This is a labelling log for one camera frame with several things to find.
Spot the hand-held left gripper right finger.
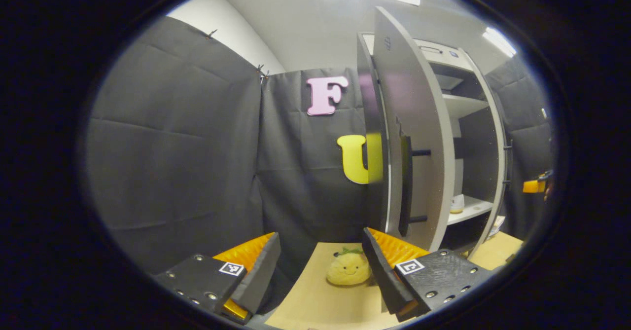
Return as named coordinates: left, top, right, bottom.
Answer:
left=362, top=227, right=493, bottom=322

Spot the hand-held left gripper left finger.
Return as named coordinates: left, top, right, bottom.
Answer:
left=154, top=231, right=281, bottom=324

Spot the white shoe cabinet door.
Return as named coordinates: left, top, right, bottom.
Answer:
left=372, top=6, right=456, bottom=253
left=457, top=48, right=508, bottom=259

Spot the white and grey shoe cabinet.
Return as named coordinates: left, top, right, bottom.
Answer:
left=356, top=32, right=508, bottom=259

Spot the white cabinet shelf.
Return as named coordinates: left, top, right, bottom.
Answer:
left=442, top=93, right=490, bottom=119
left=448, top=195, right=493, bottom=225

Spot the white cabinet drawer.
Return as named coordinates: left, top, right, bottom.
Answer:
left=414, top=38, right=464, bottom=72

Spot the yellow pineapple plush toy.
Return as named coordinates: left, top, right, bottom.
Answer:
left=326, top=247, right=373, bottom=286

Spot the black backdrop cloth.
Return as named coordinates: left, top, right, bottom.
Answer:
left=84, top=17, right=381, bottom=293
left=486, top=56, right=554, bottom=238

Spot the small ceiling light panel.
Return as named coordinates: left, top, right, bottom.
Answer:
left=482, top=27, right=517, bottom=58

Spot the black door handle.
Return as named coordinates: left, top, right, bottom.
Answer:
left=502, top=140, right=514, bottom=186
left=396, top=118, right=432, bottom=238

